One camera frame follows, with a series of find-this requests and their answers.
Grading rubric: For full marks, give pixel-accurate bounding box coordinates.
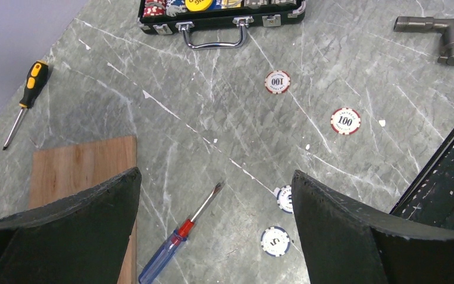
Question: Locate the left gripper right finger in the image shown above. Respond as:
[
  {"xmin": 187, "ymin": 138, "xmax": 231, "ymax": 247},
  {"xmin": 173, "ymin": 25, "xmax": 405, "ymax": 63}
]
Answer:
[{"xmin": 291, "ymin": 170, "xmax": 454, "ymax": 283}]

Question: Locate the yellow black screwdriver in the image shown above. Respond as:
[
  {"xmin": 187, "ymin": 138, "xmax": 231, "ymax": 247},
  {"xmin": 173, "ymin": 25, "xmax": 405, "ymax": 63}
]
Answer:
[{"xmin": 2, "ymin": 60, "xmax": 49, "ymax": 150}]

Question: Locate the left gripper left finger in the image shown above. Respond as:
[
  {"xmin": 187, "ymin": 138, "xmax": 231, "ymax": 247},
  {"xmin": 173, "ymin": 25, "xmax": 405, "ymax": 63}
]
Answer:
[{"xmin": 0, "ymin": 167, "xmax": 141, "ymax": 283}]

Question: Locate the blue poker chip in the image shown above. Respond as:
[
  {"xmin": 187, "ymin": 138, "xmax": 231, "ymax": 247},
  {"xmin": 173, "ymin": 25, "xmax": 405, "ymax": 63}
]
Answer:
[
  {"xmin": 276, "ymin": 185, "xmax": 293, "ymax": 214},
  {"xmin": 260, "ymin": 226, "xmax": 291, "ymax": 257}
]

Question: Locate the black poker chip case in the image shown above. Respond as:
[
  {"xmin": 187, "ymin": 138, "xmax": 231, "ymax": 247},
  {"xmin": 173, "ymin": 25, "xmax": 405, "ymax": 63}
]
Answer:
[{"xmin": 138, "ymin": 0, "xmax": 306, "ymax": 50}]

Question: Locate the wooden board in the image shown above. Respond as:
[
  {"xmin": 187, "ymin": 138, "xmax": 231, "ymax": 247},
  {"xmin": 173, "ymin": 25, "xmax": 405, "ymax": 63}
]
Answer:
[{"xmin": 28, "ymin": 135, "xmax": 138, "ymax": 284}]

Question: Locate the blue poker chip right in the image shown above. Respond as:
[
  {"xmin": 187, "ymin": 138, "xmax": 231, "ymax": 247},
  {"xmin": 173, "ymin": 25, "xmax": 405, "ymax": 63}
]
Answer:
[{"xmin": 276, "ymin": 185, "xmax": 293, "ymax": 214}]

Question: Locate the blue poker chip left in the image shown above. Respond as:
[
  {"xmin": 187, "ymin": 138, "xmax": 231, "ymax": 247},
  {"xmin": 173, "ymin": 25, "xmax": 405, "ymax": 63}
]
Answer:
[{"xmin": 260, "ymin": 226, "xmax": 291, "ymax": 257}]

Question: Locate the red poker chip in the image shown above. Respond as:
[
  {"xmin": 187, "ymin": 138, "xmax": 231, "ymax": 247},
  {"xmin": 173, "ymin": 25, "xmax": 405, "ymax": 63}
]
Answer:
[
  {"xmin": 264, "ymin": 70, "xmax": 291, "ymax": 94},
  {"xmin": 330, "ymin": 107, "xmax": 361, "ymax": 135}
]

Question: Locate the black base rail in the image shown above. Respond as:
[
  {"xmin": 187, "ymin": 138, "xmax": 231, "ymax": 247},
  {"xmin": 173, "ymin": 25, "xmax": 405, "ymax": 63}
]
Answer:
[{"xmin": 390, "ymin": 129, "xmax": 454, "ymax": 230}]

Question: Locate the blue red screwdriver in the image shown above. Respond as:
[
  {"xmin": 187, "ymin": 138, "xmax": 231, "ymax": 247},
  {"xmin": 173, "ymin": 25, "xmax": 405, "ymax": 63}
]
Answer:
[{"xmin": 138, "ymin": 181, "xmax": 225, "ymax": 283}]

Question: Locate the yellow big blind button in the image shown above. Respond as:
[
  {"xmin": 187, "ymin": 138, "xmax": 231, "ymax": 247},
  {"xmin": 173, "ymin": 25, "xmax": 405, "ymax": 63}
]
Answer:
[{"xmin": 185, "ymin": 0, "xmax": 214, "ymax": 12}]

